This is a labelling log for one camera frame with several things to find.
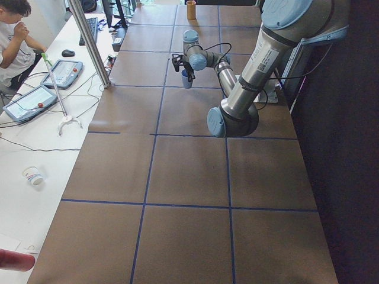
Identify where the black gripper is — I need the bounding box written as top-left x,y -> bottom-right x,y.
183,61 -> 195,82

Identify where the blue plastic cup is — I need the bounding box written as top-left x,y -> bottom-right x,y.
181,69 -> 192,89

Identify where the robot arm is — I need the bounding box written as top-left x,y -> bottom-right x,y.
172,1 -> 351,138

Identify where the wooden bamboo cup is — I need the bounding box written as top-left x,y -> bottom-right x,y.
186,0 -> 196,21

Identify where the paper cup on side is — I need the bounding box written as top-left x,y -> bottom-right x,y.
23,166 -> 44,186

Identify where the black keyboard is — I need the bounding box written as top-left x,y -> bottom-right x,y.
79,17 -> 98,46

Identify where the upper teach pendant tablet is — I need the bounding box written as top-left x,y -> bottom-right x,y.
47,59 -> 83,90

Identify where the teach pendant tablet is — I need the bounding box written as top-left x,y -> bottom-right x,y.
47,59 -> 83,90
2,85 -> 57,124

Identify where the black computer mouse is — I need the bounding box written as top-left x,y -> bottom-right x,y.
61,49 -> 75,57

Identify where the white reacher grabber tool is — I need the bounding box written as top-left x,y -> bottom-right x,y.
41,53 -> 83,136

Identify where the lower teach pendant tablet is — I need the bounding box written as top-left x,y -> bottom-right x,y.
2,85 -> 57,124

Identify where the seated person white shirt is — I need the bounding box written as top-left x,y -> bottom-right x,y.
1,0 -> 47,91

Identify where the red cylinder bottle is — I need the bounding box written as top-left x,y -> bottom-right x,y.
0,249 -> 36,272

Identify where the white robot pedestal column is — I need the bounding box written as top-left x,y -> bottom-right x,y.
254,80 -> 280,104

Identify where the aluminium frame post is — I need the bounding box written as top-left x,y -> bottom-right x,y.
68,0 -> 111,89

